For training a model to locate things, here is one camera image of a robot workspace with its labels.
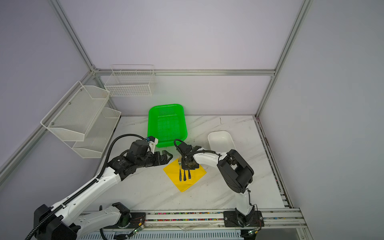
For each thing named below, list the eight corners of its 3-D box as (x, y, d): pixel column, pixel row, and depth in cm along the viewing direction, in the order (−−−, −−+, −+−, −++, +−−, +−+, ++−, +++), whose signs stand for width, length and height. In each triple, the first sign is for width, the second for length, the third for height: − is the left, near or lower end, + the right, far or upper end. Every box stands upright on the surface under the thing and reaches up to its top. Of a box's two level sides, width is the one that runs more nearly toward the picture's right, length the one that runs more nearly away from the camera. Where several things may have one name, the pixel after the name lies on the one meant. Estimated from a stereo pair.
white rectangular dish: (208, 152, 102) (209, 146, 96) (207, 137, 110) (208, 131, 105) (232, 152, 102) (235, 146, 97) (230, 137, 110) (231, 131, 105)
